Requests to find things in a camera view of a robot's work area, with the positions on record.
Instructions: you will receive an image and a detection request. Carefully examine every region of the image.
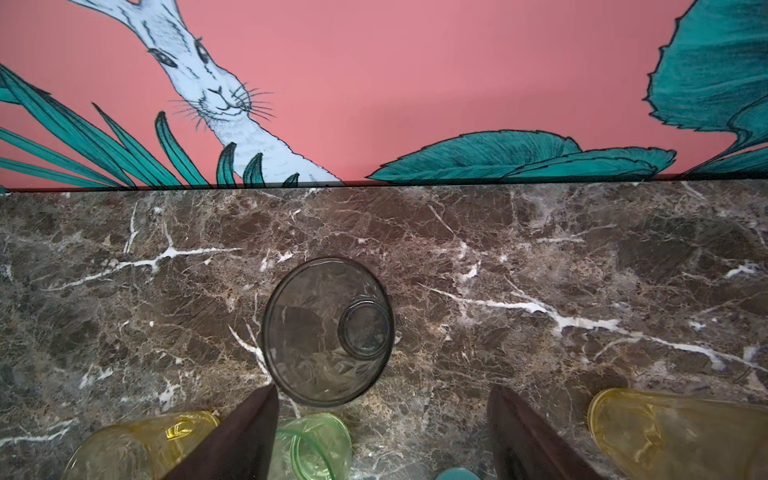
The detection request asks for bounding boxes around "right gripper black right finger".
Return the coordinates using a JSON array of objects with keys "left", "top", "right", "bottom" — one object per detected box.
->
[{"left": 486, "top": 385, "right": 601, "bottom": 480}]

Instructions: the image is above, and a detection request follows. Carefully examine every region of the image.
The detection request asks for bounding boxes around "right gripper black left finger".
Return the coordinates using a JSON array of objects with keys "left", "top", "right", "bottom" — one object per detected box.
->
[{"left": 165, "top": 385, "right": 279, "bottom": 480}]

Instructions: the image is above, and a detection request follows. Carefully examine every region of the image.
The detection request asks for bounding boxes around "teal frosted tumbler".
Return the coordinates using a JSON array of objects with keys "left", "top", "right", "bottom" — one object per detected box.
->
[{"left": 436, "top": 467, "right": 480, "bottom": 480}]

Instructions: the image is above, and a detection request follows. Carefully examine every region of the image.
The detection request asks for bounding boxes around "tall yellow tumbler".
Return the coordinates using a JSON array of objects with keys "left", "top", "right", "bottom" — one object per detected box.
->
[{"left": 587, "top": 388, "right": 767, "bottom": 479}]

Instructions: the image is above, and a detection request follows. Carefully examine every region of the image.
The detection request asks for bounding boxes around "tall dark grey tumbler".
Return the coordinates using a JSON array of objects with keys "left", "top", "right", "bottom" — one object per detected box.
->
[{"left": 261, "top": 257, "right": 396, "bottom": 410}]

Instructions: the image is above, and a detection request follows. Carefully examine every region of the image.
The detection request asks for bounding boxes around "short green tumbler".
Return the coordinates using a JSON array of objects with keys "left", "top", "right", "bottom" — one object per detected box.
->
[{"left": 268, "top": 413, "right": 352, "bottom": 480}]

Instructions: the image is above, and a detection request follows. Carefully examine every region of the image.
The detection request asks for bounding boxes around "short yellow tumbler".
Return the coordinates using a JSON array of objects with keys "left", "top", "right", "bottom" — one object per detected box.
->
[{"left": 62, "top": 410, "right": 220, "bottom": 479}]

